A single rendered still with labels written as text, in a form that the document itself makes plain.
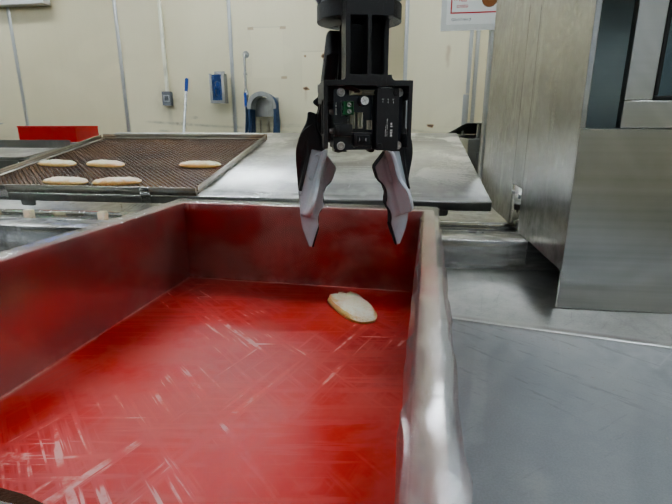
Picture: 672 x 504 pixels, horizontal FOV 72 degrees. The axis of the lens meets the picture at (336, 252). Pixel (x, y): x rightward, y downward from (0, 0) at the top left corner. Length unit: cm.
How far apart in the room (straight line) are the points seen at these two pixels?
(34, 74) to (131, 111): 104
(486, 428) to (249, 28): 451
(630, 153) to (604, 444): 30
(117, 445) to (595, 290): 47
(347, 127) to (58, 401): 29
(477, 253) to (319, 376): 36
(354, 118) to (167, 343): 26
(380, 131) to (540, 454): 25
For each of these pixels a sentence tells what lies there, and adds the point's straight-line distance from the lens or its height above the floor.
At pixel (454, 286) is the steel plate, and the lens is 59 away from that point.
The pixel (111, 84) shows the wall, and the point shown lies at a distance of 525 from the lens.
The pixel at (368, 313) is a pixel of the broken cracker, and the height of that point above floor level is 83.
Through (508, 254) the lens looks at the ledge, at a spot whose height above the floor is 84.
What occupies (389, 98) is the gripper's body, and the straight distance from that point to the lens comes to 39.
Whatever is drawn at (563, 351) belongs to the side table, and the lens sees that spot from 46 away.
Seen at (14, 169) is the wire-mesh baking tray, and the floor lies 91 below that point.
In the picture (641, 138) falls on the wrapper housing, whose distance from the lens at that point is 55.
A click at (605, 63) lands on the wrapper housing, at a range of 109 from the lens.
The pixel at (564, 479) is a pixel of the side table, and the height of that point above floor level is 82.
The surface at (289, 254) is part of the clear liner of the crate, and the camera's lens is 56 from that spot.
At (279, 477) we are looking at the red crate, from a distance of 29.
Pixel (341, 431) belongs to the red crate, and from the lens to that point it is 32.
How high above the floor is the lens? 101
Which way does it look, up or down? 15 degrees down
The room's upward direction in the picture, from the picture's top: straight up
